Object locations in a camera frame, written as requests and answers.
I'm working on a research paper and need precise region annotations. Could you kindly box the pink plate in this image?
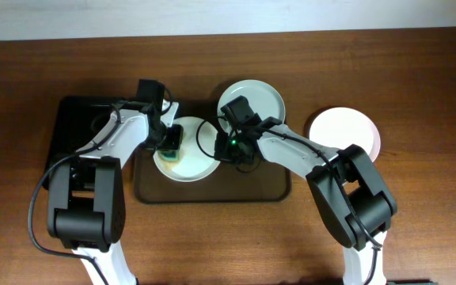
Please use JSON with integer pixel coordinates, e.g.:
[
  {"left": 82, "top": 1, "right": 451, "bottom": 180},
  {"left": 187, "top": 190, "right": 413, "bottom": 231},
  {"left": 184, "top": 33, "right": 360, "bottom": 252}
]
[{"left": 308, "top": 107, "right": 382, "bottom": 162}]

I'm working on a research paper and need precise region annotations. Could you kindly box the large brown tray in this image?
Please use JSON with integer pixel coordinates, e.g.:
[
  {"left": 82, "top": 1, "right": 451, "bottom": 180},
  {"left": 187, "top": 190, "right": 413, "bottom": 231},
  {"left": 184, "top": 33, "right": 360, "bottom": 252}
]
[{"left": 133, "top": 98, "right": 292, "bottom": 205}]

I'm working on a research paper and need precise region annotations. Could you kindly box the green and yellow sponge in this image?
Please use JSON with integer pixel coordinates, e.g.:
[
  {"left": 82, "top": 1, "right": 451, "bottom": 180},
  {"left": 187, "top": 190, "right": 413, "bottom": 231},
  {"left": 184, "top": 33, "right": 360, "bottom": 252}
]
[{"left": 157, "top": 150, "right": 180, "bottom": 162}]

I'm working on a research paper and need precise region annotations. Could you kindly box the small black tray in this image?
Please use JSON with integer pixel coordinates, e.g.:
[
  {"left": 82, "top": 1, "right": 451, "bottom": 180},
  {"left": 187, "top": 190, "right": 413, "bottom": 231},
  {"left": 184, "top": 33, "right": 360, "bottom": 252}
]
[{"left": 37, "top": 96, "right": 124, "bottom": 192}]

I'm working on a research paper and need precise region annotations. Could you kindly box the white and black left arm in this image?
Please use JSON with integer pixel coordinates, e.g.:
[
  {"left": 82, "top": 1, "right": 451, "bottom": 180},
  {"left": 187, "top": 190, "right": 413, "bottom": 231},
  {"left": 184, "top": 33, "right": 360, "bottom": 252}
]
[{"left": 45, "top": 101, "right": 179, "bottom": 284}]

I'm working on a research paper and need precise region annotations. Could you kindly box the white plate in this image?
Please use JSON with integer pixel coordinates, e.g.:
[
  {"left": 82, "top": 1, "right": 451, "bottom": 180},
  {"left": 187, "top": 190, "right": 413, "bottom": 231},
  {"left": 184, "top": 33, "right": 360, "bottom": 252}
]
[{"left": 153, "top": 116, "right": 220, "bottom": 182}]

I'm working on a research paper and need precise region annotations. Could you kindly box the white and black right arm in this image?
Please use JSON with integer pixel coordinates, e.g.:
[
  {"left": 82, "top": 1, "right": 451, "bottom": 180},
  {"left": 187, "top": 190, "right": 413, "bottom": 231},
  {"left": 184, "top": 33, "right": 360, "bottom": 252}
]
[{"left": 214, "top": 117, "right": 397, "bottom": 284}]

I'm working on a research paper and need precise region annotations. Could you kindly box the pale green plate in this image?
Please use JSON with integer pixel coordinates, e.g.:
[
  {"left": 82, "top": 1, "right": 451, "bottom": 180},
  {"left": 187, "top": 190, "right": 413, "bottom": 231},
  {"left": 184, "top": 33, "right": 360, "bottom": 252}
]
[{"left": 217, "top": 79, "right": 286, "bottom": 126}]

